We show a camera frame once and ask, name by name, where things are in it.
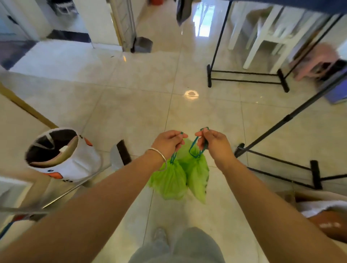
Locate person's right hand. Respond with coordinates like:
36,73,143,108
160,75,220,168
195,128,237,169

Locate person's left hand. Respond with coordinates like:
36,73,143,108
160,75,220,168
151,130,188,161

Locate green drawstring trash bag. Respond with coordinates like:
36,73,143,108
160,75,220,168
147,127,210,205

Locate person's right forearm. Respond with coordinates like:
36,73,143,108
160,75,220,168
219,159,347,263

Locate person's left forearm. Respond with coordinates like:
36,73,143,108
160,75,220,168
0,151,165,263

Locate black clothes rack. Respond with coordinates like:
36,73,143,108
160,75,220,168
207,0,345,93
234,66,347,190

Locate grey upright dustpan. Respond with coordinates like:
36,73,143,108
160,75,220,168
131,36,153,53

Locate person's grey shoe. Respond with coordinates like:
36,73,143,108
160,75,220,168
151,227,168,244

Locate white bin with orange print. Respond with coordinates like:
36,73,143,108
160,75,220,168
25,128,102,183

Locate person's grey trousers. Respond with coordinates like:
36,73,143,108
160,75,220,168
128,227,225,263

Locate white wooden chair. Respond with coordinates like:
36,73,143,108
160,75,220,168
228,1,324,74

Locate dark hanging cloth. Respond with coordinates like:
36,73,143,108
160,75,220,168
176,0,193,27

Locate pink plastic stool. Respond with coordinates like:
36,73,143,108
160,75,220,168
290,43,340,82

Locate white cloth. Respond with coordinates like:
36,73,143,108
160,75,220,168
297,200,347,218

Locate purple mat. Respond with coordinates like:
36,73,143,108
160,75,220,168
324,77,347,105

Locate brown wooden furniture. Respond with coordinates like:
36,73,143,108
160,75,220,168
294,190,347,243

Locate silver bracelet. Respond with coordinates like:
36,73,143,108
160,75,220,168
147,148,167,172

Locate grey long-handled dustpan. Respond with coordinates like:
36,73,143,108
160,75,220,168
41,139,132,210

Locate wooden broom handle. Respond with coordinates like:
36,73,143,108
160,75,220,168
0,82,59,130

